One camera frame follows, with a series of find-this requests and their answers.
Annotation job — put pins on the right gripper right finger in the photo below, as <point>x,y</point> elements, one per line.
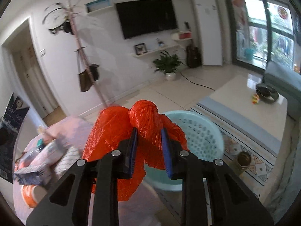
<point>173,156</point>

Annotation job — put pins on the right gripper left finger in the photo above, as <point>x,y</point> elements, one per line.
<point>127,158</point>

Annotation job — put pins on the orange plastic bag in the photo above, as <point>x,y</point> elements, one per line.
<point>115,124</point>

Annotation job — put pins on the light blue trash basket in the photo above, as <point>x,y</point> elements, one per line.
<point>204,139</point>

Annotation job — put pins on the metal tin can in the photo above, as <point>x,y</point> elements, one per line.
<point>241,162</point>

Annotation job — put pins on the brown hanging handbag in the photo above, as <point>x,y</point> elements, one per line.
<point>84,79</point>

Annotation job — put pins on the patterned floor rug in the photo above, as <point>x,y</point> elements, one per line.
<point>237,141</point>

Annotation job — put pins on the black hanging bag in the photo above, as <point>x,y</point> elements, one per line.
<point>94,70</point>

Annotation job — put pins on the white coffee table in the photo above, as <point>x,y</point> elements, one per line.
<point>264,122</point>

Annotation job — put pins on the green potted plant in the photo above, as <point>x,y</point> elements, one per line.
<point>168,64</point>

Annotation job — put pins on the colourful small toy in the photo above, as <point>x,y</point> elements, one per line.
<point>255,98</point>

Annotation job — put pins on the framed butterfly picture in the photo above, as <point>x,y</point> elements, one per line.
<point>140,49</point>

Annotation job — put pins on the black guitar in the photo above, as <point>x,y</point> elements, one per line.
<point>193,56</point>

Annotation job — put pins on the orange white cup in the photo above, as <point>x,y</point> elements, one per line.
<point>30,195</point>

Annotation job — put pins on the black ashtray bowl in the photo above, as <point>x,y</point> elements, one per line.
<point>266,93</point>

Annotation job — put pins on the red white shelf box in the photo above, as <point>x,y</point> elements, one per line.
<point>181,36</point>

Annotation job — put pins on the grey sofa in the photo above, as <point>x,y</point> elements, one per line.
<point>287,83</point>

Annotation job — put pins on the white refrigerator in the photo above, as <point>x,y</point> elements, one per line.
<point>209,31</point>

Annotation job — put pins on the pink coat rack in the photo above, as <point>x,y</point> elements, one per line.
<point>84,59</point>

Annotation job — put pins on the white lower wall shelf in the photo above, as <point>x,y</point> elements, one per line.
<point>150,52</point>

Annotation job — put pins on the dark wall poster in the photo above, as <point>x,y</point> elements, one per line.
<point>11,123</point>

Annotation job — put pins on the black wall television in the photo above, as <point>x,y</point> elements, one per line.
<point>146,16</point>

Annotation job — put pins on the blue wall shelf box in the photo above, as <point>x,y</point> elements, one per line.
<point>97,5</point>

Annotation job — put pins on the round wall clock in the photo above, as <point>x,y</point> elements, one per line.
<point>56,19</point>

